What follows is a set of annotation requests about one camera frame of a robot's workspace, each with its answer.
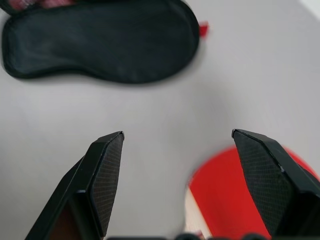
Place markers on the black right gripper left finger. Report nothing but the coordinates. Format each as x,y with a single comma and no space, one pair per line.
82,190

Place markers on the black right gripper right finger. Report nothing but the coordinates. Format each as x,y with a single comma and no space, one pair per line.
282,190

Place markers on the red round object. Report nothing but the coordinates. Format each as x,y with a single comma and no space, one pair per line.
217,190

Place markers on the red fabric pouch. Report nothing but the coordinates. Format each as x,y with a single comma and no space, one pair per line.
100,42

